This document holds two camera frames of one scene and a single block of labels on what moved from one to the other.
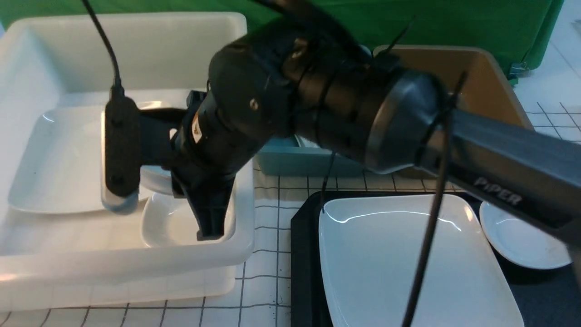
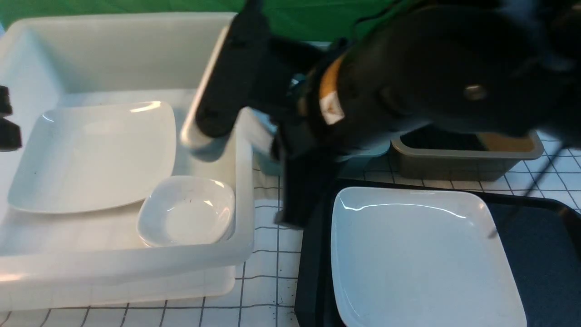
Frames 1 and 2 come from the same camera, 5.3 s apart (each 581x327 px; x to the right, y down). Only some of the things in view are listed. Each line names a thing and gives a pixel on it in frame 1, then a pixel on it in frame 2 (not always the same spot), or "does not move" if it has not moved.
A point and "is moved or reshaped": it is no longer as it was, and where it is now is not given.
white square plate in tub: (60, 170) does not move
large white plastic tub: (59, 247) does not move
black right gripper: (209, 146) → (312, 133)
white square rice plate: (369, 245) is moved or reshaped
